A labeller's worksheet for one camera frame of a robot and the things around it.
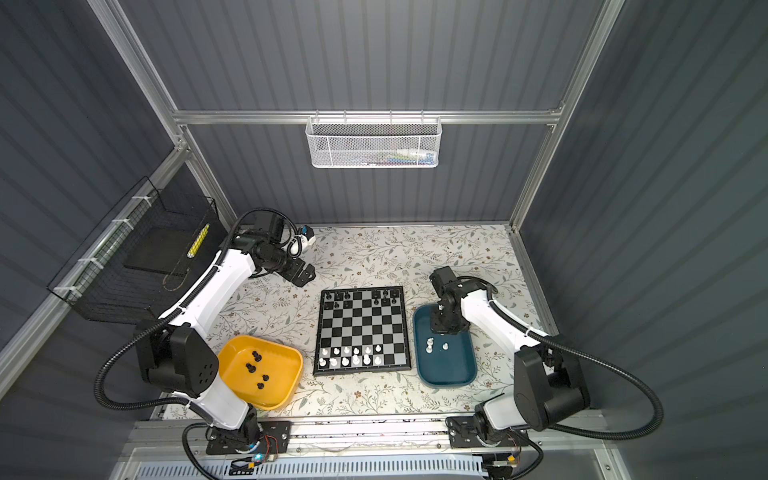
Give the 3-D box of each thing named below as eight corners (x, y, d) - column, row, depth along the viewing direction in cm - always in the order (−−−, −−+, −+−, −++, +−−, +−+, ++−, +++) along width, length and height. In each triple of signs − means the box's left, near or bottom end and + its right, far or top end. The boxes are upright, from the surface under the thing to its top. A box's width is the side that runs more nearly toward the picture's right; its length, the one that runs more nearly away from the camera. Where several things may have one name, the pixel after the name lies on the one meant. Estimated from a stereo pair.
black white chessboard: (310, 374, 85) (308, 371, 84) (324, 291, 103) (322, 287, 102) (410, 374, 85) (410, 371, 84) (406, 291, 103) (407, 287, 101)
